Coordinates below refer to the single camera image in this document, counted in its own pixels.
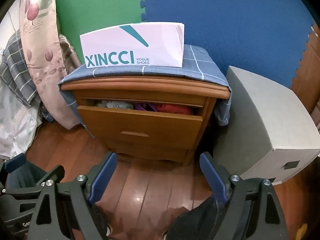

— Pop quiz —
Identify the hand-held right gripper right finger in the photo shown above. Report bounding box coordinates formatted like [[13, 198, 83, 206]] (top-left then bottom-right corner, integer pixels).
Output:
[[199, 152, 293, 240]]

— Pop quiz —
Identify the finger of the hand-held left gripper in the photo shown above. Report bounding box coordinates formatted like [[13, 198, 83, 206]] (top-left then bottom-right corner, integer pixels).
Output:
[[4, 154, 27, 174], [35, 164, 66, 188]]

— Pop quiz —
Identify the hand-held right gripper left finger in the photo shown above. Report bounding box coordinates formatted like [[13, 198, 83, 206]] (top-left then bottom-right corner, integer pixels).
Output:
[[27, 152, 118, 240]]

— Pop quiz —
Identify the purple bra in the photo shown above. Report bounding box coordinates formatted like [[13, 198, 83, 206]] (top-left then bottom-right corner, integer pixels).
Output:
[[134, 103, 158, 112]]

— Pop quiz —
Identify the person's dark trouser leg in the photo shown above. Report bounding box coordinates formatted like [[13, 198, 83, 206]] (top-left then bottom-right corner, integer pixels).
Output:
[[166, 196, 227, 240], [10, 162, 49, 188]]

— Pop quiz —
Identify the white spotted bedsheet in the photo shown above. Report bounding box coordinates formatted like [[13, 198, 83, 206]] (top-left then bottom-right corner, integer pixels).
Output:
[[0, 77, 43, 160]]

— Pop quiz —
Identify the white cloth garment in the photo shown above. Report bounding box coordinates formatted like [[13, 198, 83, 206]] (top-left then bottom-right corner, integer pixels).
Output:
[[96, 100, 133, 110]]

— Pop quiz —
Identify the grey box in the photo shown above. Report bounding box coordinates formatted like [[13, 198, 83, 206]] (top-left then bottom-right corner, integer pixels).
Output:
[[212, 66, 320, 186]]

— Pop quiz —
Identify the red garment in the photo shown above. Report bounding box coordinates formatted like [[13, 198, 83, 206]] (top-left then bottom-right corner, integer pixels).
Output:
[[157, 104, 193, 116]]

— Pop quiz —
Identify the wooden nightstand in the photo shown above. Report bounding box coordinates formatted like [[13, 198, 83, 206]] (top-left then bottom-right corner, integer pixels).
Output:
[[61, 75, 231, 167]]

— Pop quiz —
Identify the grey plaid blanket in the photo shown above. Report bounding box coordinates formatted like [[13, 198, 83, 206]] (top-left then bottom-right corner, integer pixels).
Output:
[[0, 29, 42, 109]]

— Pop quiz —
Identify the small yellow object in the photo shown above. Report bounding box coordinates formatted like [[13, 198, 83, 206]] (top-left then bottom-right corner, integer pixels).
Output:
[[297, 224, 308, 240]]

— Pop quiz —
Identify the blue checked cloth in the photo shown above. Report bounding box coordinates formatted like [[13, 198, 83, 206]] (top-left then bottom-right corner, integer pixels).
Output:
[[58, 44, 233, 127]]

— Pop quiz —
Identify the floral pillow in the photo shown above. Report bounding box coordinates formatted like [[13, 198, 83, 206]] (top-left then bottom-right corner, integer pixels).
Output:
[[19, 0, 84, 130]]

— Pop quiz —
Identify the white shoe box teal print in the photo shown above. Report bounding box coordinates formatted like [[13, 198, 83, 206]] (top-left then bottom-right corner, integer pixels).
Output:
[[80, 22, 185, 69]]

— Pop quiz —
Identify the wooden door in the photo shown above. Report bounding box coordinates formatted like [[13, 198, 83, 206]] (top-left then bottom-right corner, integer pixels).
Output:
[[291, 25, 320, 130]]

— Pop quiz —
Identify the blue foam mat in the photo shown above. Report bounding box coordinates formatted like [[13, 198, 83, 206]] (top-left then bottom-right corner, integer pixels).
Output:
[[137, 0, 315, 90]]

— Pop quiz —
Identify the green foam mat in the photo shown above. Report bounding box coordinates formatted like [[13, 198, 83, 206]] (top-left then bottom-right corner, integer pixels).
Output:
[[54, 0, 147, 67]]

